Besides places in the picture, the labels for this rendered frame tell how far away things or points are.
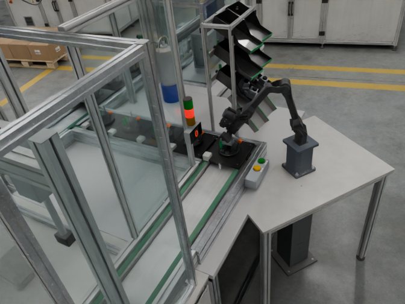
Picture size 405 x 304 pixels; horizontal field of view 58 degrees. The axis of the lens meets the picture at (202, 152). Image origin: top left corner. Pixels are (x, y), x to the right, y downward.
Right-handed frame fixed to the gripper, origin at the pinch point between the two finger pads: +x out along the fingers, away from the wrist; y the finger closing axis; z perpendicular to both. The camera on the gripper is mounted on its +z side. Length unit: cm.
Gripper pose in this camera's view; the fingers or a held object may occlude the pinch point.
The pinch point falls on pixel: (226, 134)
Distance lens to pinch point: 214.9
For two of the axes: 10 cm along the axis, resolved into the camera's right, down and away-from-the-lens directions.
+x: -4.5, 5.0, 7.4
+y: -4.7, 5.8, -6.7
